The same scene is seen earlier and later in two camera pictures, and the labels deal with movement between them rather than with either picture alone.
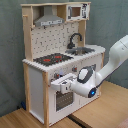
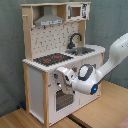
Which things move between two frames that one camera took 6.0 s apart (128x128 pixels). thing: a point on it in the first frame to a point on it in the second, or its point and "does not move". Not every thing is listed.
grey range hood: [48, 18] does not move
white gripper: [63, 84] to [68, 74]
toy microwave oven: [78, 11] does not move
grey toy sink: [79, 51] does not move
